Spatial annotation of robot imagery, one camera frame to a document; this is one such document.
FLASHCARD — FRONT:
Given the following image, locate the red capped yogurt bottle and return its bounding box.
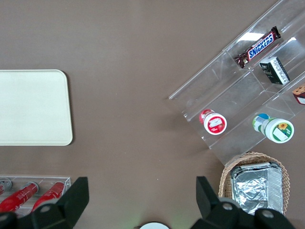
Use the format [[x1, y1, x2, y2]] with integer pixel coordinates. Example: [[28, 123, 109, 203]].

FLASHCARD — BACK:
[[199, 108, 227, 135]]

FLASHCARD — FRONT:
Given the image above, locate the aluminium foil container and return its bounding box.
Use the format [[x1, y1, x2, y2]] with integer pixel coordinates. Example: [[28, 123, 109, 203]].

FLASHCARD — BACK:
[[230, 162, 284, 215]]

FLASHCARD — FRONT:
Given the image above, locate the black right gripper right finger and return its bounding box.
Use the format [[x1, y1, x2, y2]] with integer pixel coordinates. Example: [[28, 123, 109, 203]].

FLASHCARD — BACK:
[[193, 176, 255, 229]]

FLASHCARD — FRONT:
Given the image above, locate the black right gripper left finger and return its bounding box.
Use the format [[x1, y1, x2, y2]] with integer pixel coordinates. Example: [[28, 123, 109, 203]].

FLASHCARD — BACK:
[[32, 177, 90, 229]]

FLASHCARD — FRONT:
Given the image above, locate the green capped yogurt bottle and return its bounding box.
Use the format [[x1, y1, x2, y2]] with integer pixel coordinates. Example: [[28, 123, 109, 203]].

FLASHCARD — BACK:
[[252, 113, 295, 144]]

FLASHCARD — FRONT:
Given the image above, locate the clear acrylic bottle rack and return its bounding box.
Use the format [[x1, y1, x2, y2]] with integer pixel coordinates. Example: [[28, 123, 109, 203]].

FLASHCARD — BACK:
[[0, 176, 71, 215]]

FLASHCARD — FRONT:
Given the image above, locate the clear acrylic stepped display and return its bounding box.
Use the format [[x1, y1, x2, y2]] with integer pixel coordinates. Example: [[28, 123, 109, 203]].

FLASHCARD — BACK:
[[168, 0, 305, 167]]

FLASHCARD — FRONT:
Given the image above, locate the cream rectangular tray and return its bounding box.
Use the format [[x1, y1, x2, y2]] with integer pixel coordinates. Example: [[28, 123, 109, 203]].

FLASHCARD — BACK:
[[0, 69, 73, 146]]

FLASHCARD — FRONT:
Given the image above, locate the small black white box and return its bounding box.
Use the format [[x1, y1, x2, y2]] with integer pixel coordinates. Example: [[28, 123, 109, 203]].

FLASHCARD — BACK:
[[259, 56, 291, 85]]

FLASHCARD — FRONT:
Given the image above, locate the snickers chocolate bar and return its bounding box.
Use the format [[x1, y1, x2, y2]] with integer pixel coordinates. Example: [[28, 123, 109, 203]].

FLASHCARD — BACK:
[[234, 26, 282, 69]]

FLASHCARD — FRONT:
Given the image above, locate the chocolate cookie box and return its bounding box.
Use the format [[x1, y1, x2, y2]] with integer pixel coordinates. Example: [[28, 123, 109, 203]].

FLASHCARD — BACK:
[[292, 83, 305, 105]]

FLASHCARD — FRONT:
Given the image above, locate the light wicker basket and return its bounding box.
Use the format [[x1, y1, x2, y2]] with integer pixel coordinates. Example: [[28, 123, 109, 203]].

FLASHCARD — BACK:
[[218, 152, 290, 215]]

